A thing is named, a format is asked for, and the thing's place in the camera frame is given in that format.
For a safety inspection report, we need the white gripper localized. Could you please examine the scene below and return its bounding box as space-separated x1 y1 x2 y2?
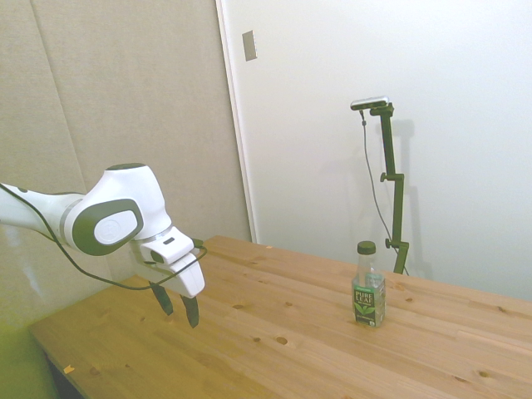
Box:
129 240 206 329

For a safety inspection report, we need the black camera stand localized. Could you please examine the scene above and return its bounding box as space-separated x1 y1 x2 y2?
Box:
368 103 411 275

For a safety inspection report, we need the clear Pure Leaf bottle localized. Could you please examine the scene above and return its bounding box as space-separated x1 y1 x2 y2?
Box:
351 240 387 329

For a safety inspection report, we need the grey wall switch plate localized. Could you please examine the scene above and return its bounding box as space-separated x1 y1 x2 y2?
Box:
242 29 259 62

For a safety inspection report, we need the silver exterior camera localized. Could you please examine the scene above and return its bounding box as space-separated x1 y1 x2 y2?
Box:
350 95 391 111

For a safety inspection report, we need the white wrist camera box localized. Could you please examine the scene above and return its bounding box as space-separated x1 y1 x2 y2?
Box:
140 227 195 267

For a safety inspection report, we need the white door frame strip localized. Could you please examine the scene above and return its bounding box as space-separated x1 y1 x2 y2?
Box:
214 0 259 244

